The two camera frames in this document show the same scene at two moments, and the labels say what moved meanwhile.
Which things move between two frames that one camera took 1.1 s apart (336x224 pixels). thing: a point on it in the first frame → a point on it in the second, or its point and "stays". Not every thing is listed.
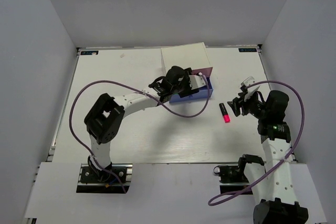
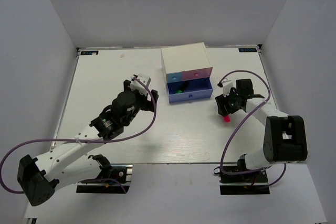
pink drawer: (206, 72) stays
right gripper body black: (252, 105) → (230, 101)
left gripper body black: (184, 89) → (142, 103)
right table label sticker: (247, 49) stays
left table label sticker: (88, 52) stays
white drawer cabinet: (192, 55) stays
